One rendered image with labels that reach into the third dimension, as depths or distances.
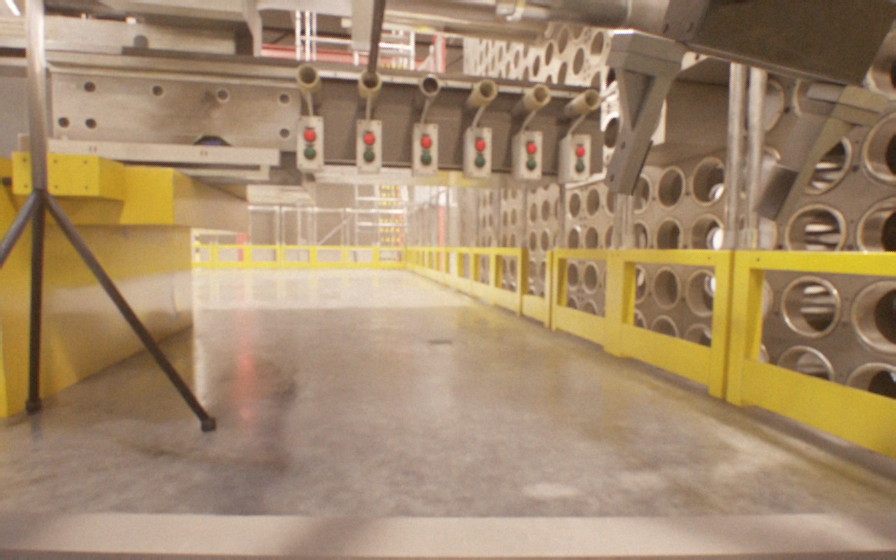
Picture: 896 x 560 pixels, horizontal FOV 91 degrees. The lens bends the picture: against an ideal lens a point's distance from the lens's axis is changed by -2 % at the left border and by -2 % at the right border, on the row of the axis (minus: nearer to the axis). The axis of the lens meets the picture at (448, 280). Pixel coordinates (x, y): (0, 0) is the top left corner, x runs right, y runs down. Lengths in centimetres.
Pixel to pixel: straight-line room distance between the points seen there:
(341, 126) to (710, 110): 174
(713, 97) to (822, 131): 218
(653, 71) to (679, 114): 212
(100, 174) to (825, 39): 126
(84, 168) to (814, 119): 128
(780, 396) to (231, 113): 166
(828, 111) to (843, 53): 4
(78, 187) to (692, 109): 233
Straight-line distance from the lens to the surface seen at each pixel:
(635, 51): 34
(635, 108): 36
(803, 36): 39
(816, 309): 263
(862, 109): 45
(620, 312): 177
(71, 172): 132
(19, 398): 147
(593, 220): 361
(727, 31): 36
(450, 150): 157
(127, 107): 171
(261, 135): 159
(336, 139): 153
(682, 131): 246
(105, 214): 142
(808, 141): 44
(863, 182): 220
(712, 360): 143
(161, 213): 137
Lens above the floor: 39
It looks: 4 degrees down
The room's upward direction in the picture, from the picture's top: 1 degrees clockwise
